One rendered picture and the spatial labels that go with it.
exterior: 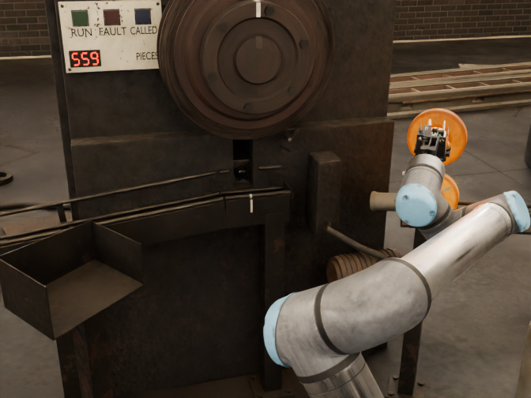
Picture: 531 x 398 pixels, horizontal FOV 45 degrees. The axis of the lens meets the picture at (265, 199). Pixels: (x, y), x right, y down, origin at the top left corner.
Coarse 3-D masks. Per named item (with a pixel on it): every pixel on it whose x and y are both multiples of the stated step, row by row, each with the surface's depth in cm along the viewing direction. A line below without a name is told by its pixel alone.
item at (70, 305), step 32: (96, 224) 165; (0, 256) 149; (32, 256) 155; (64, 256) 163; (96, 256) 169; (128, 256) 159; (32, 288) 140; (64, 288) 159; (96, 288) 158; (128, 288) 157; (32, 320) 145; (64, 320) 147; (96, 320) 159; (96, 352) 162; (96, 384) 165
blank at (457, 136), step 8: (424, 112) 169; (432, 112) 168; (440, 112) 167; (448, 112) 167; (416, 120) 170; (424, 120) 170; (432, 120) 169; (440, 120) 168; (448, 120) 167; (456, 120) 167; (416, 128) 171; (456, 128) 167; (464, 128) 167; (408, 136) 173; (416, 136) 172; (448, 136) 169; (456, 136) 168; (464, 136) 167; (408, 144) 173; (456, 144) 169; (464, 144) 168; (456, 152) 170; (448, 160) 171
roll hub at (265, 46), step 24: (216, 24) 154; (240, 24) 157; (264, 24) 158; (288, 24) 159; (216, 48) 157; (240, 48) 157; (264, 48) 159; (288, 48) 162; (216, 72) 159; (240, 72) 160; (264, 72) 161; (288, 72) 165; (216, 96) 161; (240, 96) 163; (264, 96) 165; (288, 96) 166
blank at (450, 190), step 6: (444, 180) 181; (450, 180) 182; (444, 186) 182; (450, 186) 181; (456, 186) 182; (444, 192) 183; (450, 192) 182; (456, 192) 182; (450, 198) 183; (456, 198) 182; (450, 204) 183; (456, 204) 183
